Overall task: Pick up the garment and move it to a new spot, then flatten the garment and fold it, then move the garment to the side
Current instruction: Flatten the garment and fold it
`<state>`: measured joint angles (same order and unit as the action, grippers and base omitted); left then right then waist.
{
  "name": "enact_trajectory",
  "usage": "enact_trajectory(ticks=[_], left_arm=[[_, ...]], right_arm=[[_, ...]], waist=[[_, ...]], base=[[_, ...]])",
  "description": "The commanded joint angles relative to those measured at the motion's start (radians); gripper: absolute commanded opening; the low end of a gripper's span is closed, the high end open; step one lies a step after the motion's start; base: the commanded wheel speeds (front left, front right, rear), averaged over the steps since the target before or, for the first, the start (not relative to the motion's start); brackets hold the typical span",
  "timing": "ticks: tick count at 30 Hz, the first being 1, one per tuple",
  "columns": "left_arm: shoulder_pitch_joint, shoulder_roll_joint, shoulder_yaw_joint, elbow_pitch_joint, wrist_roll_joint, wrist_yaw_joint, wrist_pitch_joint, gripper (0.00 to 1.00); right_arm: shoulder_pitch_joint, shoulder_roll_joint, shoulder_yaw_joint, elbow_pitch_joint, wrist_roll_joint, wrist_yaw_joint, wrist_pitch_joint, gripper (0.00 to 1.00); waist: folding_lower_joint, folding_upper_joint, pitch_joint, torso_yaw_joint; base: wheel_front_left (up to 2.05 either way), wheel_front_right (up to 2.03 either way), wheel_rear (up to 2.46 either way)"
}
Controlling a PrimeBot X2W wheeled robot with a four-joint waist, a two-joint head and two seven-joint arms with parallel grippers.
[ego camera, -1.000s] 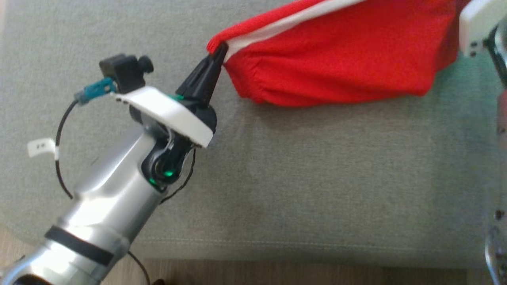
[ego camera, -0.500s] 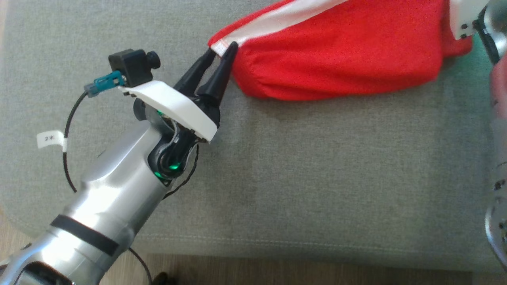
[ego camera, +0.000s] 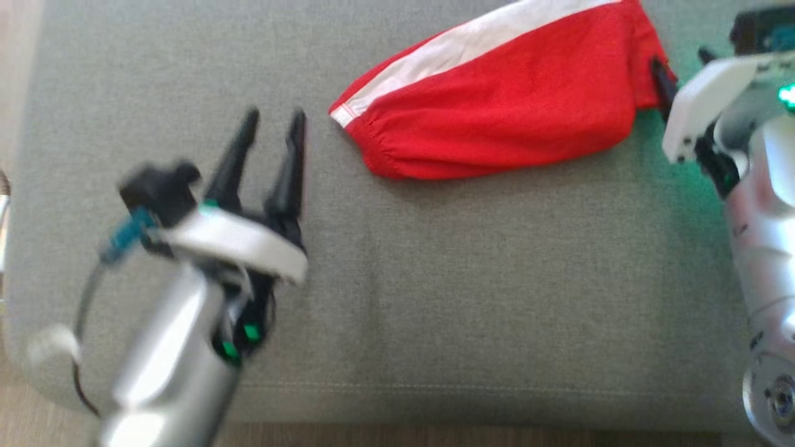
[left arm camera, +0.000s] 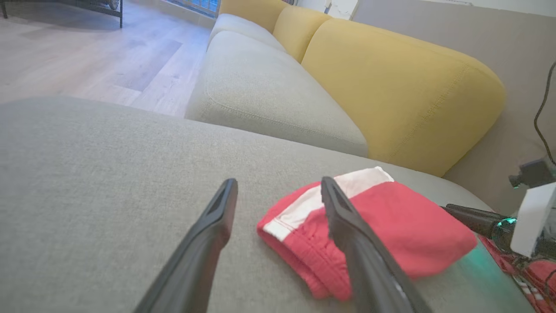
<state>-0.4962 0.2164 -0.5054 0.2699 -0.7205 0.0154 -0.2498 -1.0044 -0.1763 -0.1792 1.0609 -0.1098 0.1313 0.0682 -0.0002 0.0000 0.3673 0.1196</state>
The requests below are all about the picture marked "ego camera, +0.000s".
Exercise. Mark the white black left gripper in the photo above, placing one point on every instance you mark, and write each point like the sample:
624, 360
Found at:
242, 242

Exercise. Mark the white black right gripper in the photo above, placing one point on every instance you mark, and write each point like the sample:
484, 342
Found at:
708, 99

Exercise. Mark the red shorts with white stripes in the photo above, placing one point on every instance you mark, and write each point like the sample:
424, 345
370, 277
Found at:
515, 105

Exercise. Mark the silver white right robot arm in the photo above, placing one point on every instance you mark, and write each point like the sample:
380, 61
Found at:
764, 236

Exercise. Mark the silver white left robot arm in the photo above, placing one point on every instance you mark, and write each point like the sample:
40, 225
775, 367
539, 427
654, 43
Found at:
168, 360

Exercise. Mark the grey fabric sofa seat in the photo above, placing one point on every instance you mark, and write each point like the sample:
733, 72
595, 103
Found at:
435, 279

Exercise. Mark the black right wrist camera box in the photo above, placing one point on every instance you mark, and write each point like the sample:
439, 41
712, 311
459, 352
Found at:
754, 28

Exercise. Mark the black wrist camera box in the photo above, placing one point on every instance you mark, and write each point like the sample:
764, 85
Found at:
754, 28
161, 192

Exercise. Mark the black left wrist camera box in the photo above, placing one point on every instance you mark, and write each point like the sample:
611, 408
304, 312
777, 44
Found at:
161, 192

